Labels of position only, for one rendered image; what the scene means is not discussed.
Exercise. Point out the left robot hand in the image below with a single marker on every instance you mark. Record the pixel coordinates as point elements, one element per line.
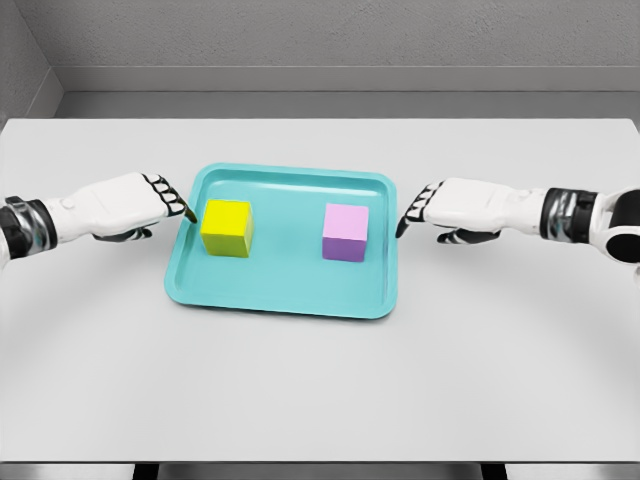
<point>125,200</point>

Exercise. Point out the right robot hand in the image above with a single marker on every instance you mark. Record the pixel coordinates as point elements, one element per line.
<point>465,205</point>

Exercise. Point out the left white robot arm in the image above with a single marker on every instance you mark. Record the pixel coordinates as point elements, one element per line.
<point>37,225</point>

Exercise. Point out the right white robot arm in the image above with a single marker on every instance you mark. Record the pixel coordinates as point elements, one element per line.
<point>570,215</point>

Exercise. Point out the yellow cube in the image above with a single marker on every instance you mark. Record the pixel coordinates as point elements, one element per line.
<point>225,227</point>

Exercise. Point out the pink purple cube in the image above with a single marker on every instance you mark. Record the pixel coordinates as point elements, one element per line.
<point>344,232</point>

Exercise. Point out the teal rectangular tray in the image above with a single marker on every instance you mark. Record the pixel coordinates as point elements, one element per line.
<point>280,280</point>

